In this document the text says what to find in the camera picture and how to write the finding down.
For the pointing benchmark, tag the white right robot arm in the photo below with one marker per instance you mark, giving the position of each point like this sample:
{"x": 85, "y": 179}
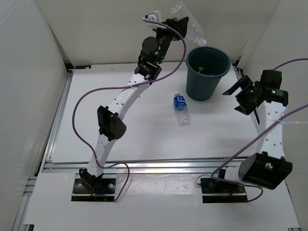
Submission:
{"x": 267, "y": 167}

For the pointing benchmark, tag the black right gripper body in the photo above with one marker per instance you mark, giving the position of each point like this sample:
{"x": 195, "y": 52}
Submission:
{"x": 245, "y": 98}

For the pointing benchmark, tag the aluminium front frame rail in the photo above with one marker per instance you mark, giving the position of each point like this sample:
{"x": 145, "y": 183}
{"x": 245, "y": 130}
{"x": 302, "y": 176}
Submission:
{"x": 158, "y": 166}

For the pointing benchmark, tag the blue label water bottle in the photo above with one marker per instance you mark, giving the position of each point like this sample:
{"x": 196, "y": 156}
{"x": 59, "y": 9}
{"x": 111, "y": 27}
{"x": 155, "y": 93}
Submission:
{"x": 181, "y": 110}

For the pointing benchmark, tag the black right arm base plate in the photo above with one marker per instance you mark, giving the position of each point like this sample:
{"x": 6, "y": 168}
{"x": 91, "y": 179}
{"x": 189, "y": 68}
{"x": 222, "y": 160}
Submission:
{"x": 217, "y": 192}

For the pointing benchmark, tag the clear unlabelled plastic bottle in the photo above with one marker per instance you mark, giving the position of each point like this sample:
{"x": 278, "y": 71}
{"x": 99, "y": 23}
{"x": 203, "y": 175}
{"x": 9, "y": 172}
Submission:
{"x": 195, "y": 32}

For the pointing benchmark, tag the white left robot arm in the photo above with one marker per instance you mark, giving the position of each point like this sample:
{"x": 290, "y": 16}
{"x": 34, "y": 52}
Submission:
{"x": 110, "y": 117}

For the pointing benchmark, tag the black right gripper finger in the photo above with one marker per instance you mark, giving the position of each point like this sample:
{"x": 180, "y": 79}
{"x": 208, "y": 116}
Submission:
{"x": 242, "y": 83}
{"x": 243, "y": 110}

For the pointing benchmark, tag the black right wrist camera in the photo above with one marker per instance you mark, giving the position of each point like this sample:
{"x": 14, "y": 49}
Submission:
{"x": 271, "y": 79}

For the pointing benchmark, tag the blue table edge sticker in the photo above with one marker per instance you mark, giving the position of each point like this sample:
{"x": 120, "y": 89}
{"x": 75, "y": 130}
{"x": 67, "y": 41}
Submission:
{"x": 78, "y": 67}

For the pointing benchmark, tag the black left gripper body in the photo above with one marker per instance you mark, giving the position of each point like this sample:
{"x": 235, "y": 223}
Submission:
{"x": 163, "y": 36}

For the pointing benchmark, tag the dark teal plastic bin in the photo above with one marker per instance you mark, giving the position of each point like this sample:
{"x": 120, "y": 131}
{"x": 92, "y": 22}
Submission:
{"x": 216, "y": 64}

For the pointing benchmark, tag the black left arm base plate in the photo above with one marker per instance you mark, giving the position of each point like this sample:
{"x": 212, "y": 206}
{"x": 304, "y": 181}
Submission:
{"x": 103, "y": 192}

